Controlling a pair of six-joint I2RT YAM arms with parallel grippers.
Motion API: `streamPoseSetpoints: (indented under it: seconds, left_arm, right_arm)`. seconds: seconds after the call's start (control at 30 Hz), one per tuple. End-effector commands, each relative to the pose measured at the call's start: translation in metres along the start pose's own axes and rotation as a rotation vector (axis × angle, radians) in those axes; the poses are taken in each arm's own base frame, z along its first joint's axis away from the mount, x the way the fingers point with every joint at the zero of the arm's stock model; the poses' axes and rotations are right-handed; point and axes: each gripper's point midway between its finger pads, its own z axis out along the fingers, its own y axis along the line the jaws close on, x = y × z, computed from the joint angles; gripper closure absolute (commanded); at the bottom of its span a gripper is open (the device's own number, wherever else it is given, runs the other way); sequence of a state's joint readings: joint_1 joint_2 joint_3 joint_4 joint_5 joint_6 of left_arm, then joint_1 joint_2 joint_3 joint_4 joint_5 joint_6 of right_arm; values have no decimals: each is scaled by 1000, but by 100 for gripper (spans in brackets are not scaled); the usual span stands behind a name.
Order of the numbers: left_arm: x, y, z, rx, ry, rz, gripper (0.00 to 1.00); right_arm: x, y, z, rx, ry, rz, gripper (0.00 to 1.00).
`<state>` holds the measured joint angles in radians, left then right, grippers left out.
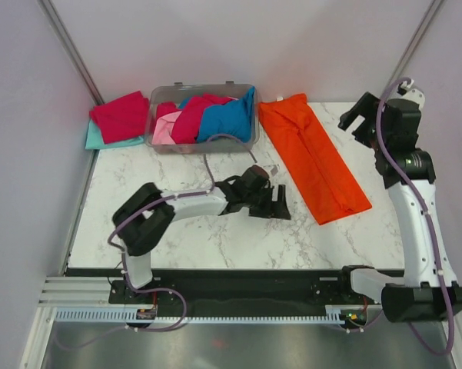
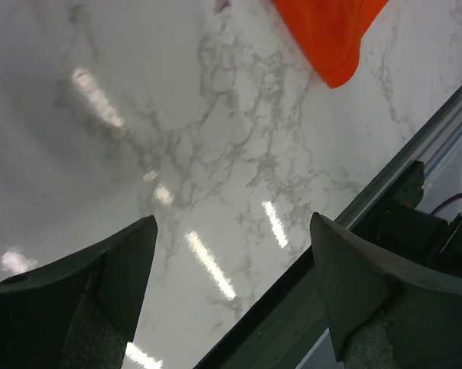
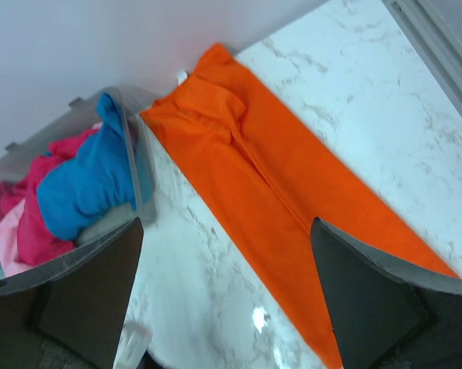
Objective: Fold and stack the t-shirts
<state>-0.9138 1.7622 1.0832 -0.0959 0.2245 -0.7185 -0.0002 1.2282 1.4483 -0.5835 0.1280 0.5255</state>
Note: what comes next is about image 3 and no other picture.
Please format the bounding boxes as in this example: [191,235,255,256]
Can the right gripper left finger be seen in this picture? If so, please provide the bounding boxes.
[0,218,144,368]

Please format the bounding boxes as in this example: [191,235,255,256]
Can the magenta t shirt in bin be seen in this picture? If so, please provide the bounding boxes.
[0,123,101,269]

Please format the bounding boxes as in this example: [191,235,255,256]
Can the right aluminium frame post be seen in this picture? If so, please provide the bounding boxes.
[384,1,462,116]

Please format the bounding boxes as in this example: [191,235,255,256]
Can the pink t shirt in bin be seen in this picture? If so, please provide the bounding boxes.
[0,199,32,277]

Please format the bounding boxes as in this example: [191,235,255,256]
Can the clear plastic storage bin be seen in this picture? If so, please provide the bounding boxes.
[0,86,156,279]

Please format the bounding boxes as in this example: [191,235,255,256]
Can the orange t shirt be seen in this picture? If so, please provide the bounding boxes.
[141,43,454,368]

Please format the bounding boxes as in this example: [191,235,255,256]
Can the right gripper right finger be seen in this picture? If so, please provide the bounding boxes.
[311,218,462,368]

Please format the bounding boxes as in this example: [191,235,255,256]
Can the blue t shirt in bin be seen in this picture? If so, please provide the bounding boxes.
[37,92,135,240]

